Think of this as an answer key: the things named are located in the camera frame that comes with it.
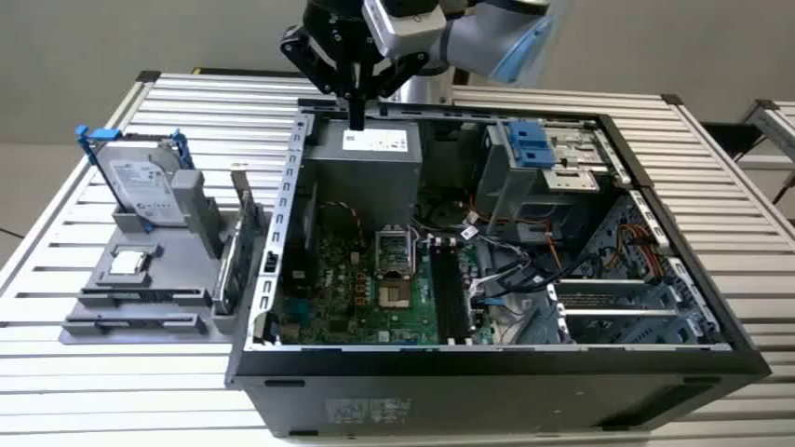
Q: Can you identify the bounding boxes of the grey power supply unit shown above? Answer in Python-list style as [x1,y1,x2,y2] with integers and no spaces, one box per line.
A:
[303,118,425,234]

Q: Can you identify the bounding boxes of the grey metal drive cage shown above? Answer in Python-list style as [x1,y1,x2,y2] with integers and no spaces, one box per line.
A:
[475,118,623,243]

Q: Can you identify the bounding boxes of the red and black fan wire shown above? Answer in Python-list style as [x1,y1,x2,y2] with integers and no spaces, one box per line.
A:
[317,199,370,248]

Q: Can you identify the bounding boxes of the grey metal disk bay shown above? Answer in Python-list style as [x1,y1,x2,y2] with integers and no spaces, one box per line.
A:
[546,277,715,348]

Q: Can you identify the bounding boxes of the black wire bundle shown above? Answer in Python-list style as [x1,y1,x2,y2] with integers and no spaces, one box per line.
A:
[475,251,565,297]

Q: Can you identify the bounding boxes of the blue drive bay latch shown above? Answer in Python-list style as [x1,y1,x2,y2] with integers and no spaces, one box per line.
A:
[506,119,558,169]

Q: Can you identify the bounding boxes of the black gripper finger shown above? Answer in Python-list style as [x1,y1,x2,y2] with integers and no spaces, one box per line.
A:
[279,38,359,131]
[357,52,433,131]

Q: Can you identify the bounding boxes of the CPU socket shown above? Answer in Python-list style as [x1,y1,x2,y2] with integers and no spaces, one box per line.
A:
[375,274,417,312]

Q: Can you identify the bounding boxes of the metal socket cover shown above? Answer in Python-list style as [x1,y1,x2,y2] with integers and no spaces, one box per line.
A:
[371,223,417,277]

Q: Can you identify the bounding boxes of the grey parts rack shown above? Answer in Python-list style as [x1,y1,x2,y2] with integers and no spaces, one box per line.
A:
[59,169,275,345]

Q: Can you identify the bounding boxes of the wire locking lever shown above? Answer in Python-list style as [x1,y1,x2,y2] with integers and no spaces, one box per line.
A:
[407,225,422,279]

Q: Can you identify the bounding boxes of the black case fan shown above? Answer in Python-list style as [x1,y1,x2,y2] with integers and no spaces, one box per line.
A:
[282,181,322,299]

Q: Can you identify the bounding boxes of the hard disk in blue carrier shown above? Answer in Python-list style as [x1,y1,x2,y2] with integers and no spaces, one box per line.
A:
[74,124,195,233]

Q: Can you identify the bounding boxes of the black RAM slot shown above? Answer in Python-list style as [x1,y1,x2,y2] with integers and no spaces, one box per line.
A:
[427,241,450,345]
[435,241,458,345]
[443,241,466,345]

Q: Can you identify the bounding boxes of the green motherboard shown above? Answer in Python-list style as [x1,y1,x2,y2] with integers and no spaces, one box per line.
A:
[277,199,498,348]

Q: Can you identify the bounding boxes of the aluminium side table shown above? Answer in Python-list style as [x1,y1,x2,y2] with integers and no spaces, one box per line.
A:
[735,97,795,206]

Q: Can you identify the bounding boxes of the black open PC case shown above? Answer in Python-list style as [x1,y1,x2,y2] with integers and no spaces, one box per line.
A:
[223,97,771,439]

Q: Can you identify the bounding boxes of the orange yellow power wires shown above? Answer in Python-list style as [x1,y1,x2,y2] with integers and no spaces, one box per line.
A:
[611,222,665,286]

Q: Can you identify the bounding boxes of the green graphics card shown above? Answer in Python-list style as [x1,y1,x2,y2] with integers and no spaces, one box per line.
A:
[210,160,262,317]

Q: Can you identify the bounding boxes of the silver CPU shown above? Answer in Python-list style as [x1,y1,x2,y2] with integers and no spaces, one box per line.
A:
[107,250,153,277]

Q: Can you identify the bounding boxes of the thin orange wire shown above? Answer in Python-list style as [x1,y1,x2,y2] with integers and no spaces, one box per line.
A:
[466,194,566,272]

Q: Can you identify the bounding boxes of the wires with white connectors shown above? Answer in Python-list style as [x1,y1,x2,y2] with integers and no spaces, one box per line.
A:
[413,197,483,243]

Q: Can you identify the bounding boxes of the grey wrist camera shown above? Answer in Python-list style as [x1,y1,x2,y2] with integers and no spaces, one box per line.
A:
[363,0,450,60]

